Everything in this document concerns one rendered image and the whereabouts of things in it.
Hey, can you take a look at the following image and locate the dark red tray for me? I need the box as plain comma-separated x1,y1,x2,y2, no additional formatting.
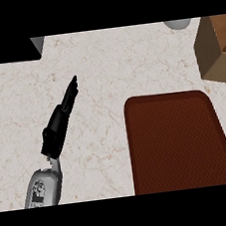
122,84,226,196

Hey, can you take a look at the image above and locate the brown cardboard box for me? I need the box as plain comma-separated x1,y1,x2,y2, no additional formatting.
190,14,226,90

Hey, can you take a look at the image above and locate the pale grey round object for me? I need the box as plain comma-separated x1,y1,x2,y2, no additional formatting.
163,18,194,33

